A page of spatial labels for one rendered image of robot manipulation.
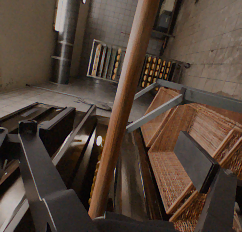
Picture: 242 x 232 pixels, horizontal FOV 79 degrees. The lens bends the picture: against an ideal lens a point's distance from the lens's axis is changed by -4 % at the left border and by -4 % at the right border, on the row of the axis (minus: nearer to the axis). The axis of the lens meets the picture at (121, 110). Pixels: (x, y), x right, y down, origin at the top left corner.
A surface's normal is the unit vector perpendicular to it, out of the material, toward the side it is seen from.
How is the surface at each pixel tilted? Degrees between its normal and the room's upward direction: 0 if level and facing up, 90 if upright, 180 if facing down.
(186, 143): 1
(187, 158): 1
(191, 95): 90
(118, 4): 90
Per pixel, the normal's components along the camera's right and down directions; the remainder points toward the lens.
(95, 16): 0.00, 0.29
